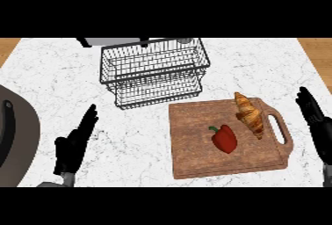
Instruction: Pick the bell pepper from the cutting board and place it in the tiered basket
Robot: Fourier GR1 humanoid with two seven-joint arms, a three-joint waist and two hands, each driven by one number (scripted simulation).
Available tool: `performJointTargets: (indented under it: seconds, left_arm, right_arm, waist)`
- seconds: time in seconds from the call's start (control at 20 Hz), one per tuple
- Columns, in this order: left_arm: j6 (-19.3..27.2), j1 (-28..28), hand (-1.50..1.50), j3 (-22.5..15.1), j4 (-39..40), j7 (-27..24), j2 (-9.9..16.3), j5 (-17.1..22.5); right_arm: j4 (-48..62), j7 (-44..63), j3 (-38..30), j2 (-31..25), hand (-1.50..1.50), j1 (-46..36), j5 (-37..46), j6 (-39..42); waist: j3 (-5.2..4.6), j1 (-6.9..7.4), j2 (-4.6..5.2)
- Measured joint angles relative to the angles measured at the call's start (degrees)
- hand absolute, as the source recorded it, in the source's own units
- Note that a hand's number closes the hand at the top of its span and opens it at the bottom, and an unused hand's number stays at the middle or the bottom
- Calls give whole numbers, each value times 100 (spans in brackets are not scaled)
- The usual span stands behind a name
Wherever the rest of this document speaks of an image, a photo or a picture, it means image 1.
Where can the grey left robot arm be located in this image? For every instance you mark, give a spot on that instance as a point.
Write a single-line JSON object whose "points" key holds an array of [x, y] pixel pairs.
{"points": [[58, 181]]}

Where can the grey and black appliance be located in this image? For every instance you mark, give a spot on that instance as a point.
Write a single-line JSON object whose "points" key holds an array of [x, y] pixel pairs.
{"points": [[113, 41]]}

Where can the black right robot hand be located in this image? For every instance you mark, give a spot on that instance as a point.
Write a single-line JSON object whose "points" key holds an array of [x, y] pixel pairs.
{"points": [[318, 123]]}

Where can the brown wooden cutting board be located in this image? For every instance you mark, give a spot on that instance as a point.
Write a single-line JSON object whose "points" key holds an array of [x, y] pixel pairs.
{"points": [[225, 140]]}

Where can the grey round appliance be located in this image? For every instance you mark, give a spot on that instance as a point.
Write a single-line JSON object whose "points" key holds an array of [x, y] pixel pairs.
{"points": [[20, 140]]}

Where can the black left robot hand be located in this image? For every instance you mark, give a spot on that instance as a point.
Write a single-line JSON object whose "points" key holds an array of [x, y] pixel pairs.
{"points": [[73, 149]]}

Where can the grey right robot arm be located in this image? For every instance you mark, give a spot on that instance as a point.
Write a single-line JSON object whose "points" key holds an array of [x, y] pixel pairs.
{"points": [[328, 175]]}

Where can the golden brown croissant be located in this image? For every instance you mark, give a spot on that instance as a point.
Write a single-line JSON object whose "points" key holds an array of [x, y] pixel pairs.
{"points": [[252, 115]]}

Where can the red bell pepper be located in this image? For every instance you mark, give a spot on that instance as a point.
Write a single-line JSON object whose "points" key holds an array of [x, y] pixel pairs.
{"points": [[227, 139]]}

